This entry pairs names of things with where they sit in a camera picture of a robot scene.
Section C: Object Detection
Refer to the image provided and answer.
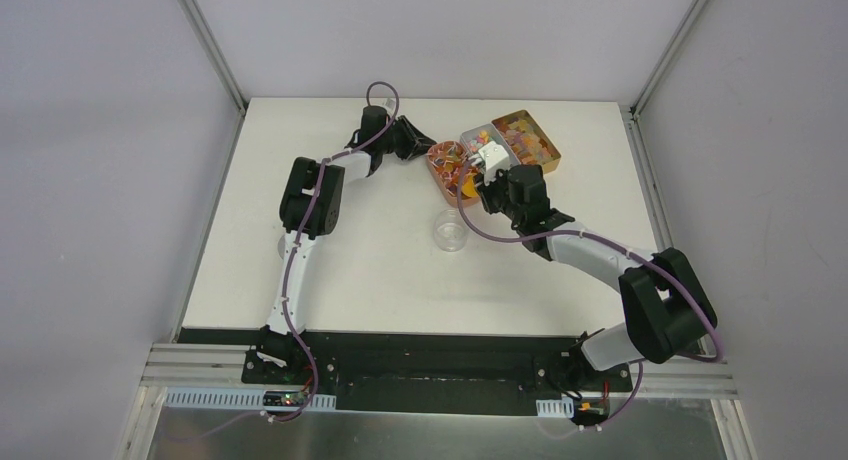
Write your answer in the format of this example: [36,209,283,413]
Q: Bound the clear jar lid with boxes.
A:
[277,235,286,259]

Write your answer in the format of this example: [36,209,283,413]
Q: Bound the gold tray of gummies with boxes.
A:
[492,110,562,174]

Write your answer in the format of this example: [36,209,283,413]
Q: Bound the aluminium frame rail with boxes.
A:
[140,343,739,400]

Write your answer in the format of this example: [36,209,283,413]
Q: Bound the yellow plastic scoop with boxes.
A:
[459,176,479,199]

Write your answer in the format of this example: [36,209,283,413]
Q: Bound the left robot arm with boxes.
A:
[256,105,435,385]

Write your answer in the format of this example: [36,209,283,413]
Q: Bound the clear plastic jar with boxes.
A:
[433,209,469,252]

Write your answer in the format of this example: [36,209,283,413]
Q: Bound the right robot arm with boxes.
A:
[473,165,723,390]

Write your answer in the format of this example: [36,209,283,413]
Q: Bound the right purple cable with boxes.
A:
[455,158,723,438]

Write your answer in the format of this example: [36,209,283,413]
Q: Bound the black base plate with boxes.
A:
[239,329,634,417]

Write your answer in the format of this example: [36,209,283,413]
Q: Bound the white tray of star candies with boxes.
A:
[460,123,520,170]

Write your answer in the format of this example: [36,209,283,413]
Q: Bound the orange tray of lollipops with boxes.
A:
[425,141,481,207]

